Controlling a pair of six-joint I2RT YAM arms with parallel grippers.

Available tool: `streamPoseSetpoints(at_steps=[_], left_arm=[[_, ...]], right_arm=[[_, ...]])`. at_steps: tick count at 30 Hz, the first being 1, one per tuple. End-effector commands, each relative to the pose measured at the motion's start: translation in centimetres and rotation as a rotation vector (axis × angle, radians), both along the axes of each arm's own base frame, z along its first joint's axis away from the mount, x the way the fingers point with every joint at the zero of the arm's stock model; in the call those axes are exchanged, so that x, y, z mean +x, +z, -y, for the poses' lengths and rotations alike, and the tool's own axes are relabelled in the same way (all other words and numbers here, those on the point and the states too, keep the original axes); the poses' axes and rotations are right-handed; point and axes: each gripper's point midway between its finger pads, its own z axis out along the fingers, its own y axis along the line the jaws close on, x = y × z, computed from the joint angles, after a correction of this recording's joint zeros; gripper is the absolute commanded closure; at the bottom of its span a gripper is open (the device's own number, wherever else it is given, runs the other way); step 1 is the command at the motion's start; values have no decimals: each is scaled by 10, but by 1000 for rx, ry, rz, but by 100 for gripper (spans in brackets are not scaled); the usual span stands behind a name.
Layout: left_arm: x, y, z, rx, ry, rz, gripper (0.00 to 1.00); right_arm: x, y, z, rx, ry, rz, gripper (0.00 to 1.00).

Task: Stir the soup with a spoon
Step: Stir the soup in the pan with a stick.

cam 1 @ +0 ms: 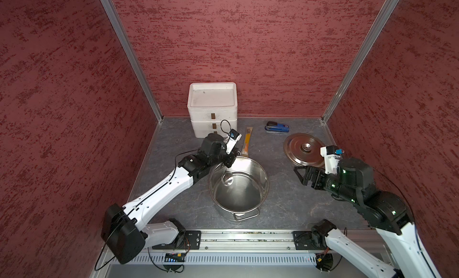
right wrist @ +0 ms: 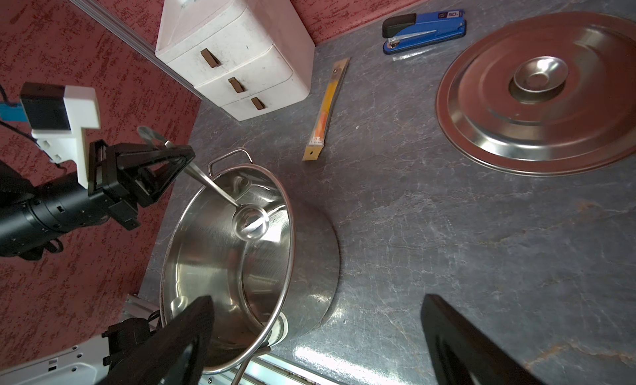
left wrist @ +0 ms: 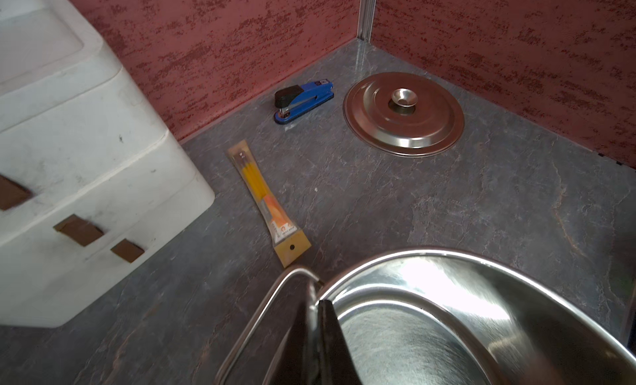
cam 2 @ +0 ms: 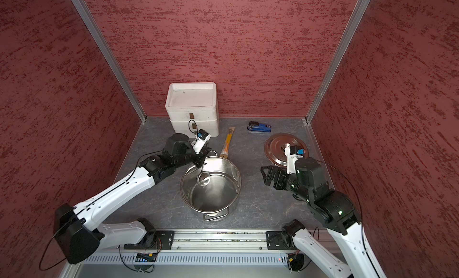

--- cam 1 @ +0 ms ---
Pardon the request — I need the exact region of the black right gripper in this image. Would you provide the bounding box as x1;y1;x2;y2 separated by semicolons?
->
292;164;358;202

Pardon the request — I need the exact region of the steel pot lid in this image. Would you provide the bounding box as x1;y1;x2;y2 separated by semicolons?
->
283;133;325;168

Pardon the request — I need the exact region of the long steel ladle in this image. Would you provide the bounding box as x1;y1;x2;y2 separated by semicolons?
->
221;165;234;187

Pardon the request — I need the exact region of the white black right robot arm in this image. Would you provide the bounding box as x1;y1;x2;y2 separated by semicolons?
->
294;158;440;278

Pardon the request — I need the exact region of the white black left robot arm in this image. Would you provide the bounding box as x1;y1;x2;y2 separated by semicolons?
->
101;129;241;264

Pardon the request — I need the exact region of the stainless steel stock pot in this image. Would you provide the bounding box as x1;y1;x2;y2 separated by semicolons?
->
208;156;270;223

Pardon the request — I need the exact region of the blue black stapler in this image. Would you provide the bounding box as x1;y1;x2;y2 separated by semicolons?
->
265;121;289;133

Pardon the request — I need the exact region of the white three-drawer storage box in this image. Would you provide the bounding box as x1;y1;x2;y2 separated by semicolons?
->
187;82;238;138

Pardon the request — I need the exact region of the white perforated vent strip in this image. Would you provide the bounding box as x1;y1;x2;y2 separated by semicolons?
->
128;252;317;267

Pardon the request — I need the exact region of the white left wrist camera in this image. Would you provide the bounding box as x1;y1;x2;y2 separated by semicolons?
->
226;129;241;154

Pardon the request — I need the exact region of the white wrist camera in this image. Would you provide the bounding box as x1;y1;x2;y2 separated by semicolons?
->
320;145;344;175
226;129;241;154

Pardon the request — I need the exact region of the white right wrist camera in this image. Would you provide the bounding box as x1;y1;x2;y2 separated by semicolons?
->
320;145;344;175

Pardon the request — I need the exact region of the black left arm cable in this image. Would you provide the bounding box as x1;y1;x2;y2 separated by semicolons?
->
94;119;233;272

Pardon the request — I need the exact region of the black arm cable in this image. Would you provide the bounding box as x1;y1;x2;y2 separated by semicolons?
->
372;168;431;278
94;119;233;272

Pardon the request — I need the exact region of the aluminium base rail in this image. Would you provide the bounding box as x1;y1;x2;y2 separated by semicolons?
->
89;228;408;278

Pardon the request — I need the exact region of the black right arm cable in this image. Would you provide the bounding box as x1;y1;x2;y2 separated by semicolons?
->
372;168;431;278

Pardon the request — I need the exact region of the right aluminium corner post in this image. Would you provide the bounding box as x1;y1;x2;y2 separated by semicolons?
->
322;0;400;125

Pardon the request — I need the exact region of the aluminium corner post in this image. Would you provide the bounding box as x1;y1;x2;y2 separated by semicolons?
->
322;0;400;125
100;0;164;123

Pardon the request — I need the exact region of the left aluminium corner post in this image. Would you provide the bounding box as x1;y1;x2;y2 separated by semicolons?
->
100;0;164;123

